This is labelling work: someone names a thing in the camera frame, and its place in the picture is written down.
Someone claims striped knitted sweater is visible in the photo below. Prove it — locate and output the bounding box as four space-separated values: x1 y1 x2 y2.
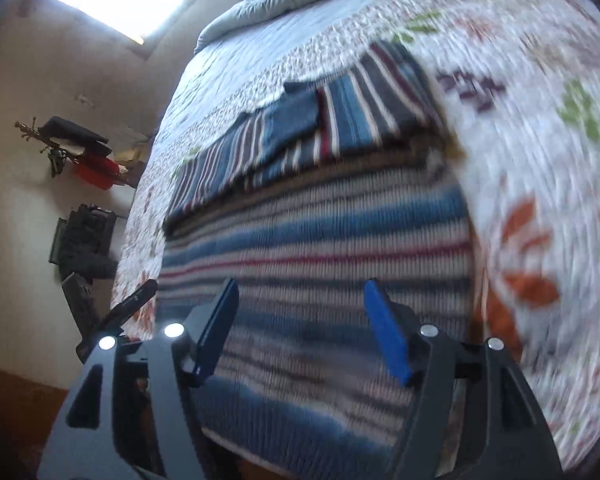
156 40 474 479

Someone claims red garment on rack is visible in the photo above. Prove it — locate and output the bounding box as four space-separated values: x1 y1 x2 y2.
74 153 120 191

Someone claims dark garment on rack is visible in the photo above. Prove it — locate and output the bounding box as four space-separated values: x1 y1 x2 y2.
38 116 111 157

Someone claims wooden coat rack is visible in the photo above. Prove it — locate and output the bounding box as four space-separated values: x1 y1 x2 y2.
14 116 136 190

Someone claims floral white quilt bedspread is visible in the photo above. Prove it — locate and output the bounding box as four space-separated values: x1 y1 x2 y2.
112 0 600 479

